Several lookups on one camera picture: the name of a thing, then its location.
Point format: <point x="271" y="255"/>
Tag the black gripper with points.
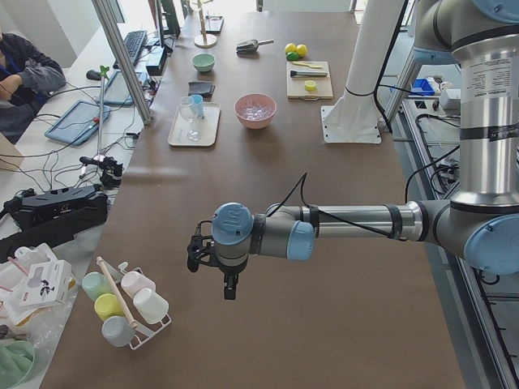
<point x="228" y="273"/>

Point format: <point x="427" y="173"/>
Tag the metal ice scoop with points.
<point x="251" y="46"/>

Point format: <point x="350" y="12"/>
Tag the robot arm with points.
<point x="477" y="223"/>

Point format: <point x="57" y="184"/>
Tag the white cup on rack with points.
<point x="151" y="306"/>

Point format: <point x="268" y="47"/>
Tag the pink cup on rack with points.
<point x="133" y="281"/>

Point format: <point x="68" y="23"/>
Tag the white cup rack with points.
<point x="144" y="332"/>

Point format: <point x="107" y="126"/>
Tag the grey cup on rack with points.
<point x="117" y="331"/>

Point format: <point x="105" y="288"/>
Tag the yellow cup on rack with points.
<point x="106" y="306"/>

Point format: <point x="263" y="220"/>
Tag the green cup on rack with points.
<point x="94" y="284"/>

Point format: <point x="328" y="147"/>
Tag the clear ice cubes pile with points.
<point x="253" y="110"/>

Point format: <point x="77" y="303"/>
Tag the light blue cup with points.
<point x="198" y="105"/>

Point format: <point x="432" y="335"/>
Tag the beige serving tray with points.
<point x="206" y="127"/>

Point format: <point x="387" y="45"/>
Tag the reacher grabber stick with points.
<point x="111" y="170"/>

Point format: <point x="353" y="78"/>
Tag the pink bowl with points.
<point x="258" y="97"/>

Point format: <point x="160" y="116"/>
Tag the clear wine glass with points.
<point x="188" y="112"/>

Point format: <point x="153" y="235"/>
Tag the white product box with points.
<point x="47" y="284"/>

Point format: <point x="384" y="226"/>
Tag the black bag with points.
<point x="53" y="217"/>

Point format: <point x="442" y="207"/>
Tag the wooden cutting board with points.
<point x="295" y="87"/>

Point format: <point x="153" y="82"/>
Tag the half lemon slice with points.
<point x="310" y="85"/>

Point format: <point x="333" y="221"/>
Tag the green bowl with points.
<point x="203" y="62"/>

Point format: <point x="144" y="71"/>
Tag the blue teach pendant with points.
<point x="116" y="93"/>
<point x="77" y="125"/>

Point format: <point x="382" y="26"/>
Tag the yellow plastic knife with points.
<point x="307" y="64"/>

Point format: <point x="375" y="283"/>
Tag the green lime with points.
<point x="292" y="56"/>

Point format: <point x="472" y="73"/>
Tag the wooden mug tree stand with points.
<point x="204" y="40"/>

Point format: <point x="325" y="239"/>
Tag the yellow lemon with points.
<point x="301" y="50"/>
<point x="290" y="48"/>

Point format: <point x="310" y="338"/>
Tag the black computer mouse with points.
<point x="93" y="75"/>

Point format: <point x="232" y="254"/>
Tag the black keyboard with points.
<point x="134" y="42"/>

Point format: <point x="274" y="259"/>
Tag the black monitor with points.
<point x="168" y="26"/>

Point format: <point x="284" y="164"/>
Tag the seated person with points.
<point x="28" y="77"/>

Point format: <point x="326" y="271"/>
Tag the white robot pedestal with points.
<point x="354" y="118"/>

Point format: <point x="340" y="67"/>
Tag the aluminium frame post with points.
<point x="108" y="22"/>

